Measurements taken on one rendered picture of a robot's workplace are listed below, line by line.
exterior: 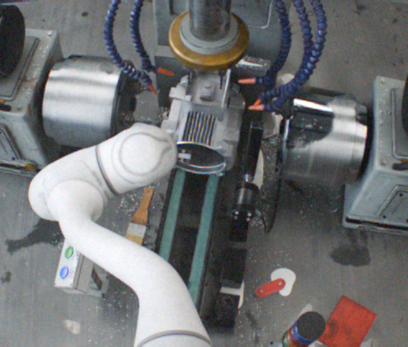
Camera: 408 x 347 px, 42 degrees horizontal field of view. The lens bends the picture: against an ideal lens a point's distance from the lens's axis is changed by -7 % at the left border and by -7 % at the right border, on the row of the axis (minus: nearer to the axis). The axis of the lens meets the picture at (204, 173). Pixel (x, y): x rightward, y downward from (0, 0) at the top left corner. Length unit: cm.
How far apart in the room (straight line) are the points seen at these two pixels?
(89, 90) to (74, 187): 47
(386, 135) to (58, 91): 82
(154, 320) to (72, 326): 90
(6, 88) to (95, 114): 25
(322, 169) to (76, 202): 66
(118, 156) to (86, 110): 47
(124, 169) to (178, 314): 36
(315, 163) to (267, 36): 37
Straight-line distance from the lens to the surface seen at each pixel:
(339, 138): 138
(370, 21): 215
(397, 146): 138
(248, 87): 152
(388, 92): 148
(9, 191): 174
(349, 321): 157
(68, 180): 100
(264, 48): 157
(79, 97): 142
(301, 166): 140
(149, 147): 95
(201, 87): 145
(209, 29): 119
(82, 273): 130
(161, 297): 70
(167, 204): 150
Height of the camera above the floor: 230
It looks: 63 degrees down
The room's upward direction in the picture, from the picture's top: 2 degrees clockwise
